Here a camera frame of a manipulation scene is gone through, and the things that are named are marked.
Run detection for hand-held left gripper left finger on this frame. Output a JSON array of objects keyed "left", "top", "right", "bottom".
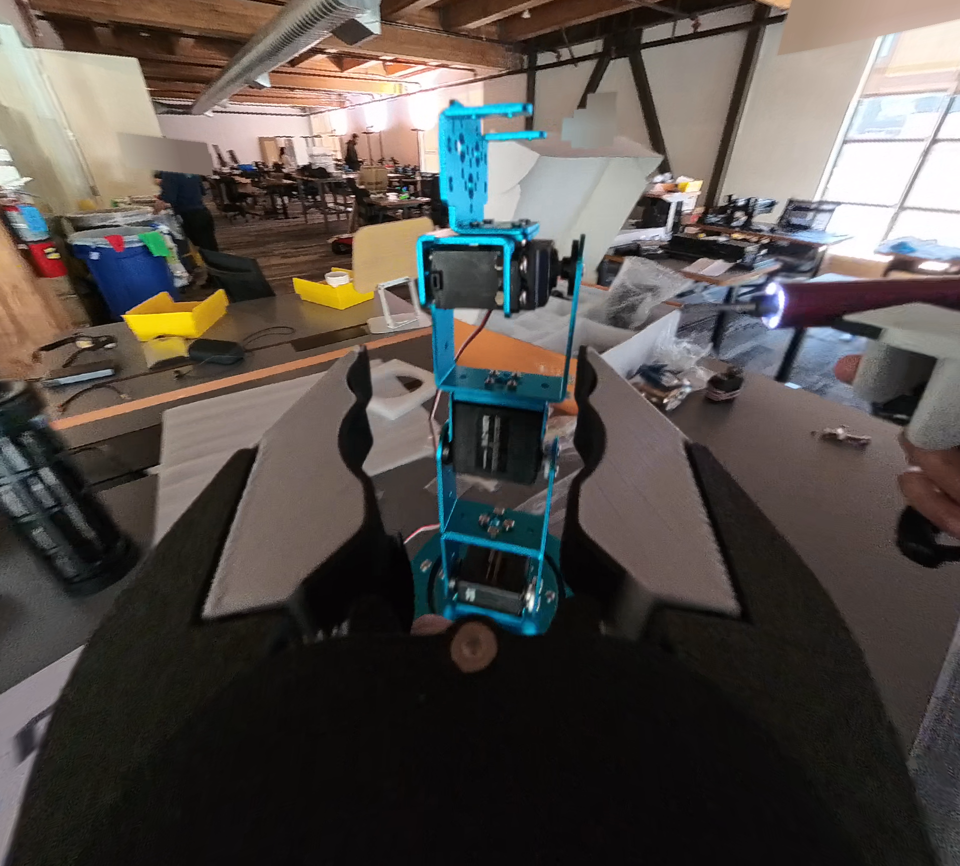
[{"left": 201, "top": 345, "right": 414, "bottom": 640}]

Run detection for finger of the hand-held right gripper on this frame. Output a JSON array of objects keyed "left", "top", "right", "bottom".
[{"left": 825, "top": 300, "right": 960, "bottom": 360}]

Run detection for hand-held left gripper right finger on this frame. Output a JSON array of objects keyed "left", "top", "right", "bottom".
[{"left": 561, "top": 345, "right": 742, "bottom": 640}]

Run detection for red electric screwdriver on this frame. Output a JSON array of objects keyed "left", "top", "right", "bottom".
[{"left": 678, "top": 275, "right": 960, "bottom": 334}]

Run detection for blue toy robot arm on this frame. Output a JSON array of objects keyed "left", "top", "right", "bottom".
[{"left": 411, "top": 101, "right": 588, "bottom": 638}]

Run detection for person's right hand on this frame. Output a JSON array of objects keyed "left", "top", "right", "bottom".
[{"left": 898, "top": 440, "right": 960, "bottom": 538}]

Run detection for white foam sheet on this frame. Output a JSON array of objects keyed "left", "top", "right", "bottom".
[{"left": 159, "top": 374, "right": 354, "bottom": 508}]

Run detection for white foam insert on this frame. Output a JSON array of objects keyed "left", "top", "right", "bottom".
[{"left": 358, "top": 359, "right": 438, "bottom": 423}]

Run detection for large window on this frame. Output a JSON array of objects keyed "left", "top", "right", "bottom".
[{"left": 816, "top": 33, "right": 960, "bottom": 261}]

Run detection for yellow plastic bin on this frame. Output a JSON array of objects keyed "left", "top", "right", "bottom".
[
  {"left": 292, "top": 269, "right": 376, "bottom": 312},
  {"left": 122, "top": 290, "right": 230, "bottom": 342}
]

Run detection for black office chair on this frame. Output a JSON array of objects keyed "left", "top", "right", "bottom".
[{"left": 196, "top": 247, "right": 276, "bottom": 304}]

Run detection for bubble wrap parts bag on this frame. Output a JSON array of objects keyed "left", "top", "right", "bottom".
[{"left": 606, "top": 254, "right": 710, "bottom": 333}]

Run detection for beige board on white stand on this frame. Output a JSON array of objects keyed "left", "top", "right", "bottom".
[{"left": 351, "top": 221, "right": 427, "bottom": 336}]

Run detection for smartphone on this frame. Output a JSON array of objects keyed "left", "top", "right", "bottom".
[{"left": 41, "top": 367, "right": 118, "bottom": 389}]

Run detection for black ribbed case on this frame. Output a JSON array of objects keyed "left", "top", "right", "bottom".
[{"left": 0, "top": 378, "right": 141, "bottom": 598}]

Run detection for eyeglasses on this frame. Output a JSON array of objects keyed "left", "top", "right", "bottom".
[{"left": 32, "top": 332, "right": 119, "bottom": 368}]

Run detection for blue trash barrel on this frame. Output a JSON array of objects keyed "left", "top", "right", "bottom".
[{"left": 71, "top": 228, "right": 179, "bottom": 323}]

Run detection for white orange cardboard box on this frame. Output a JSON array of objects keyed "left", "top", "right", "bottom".
[{"left": 431, "top": 131, "right": 684, "bottom": 420}]

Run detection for red fire extinguisher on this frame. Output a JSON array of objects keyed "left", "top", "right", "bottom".
[{"left": 16, "top": 202, "right": 70, "bottom": 279}]

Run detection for white paper sheet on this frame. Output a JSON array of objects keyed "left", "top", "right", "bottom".
[{"left": 0, "top": 644, "right": 85, "bottom": 786}]

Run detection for silver ceiling air duct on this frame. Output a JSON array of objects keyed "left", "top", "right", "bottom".
[{"left": 191, "top": 0, "right": 384, "bottom": 117}]

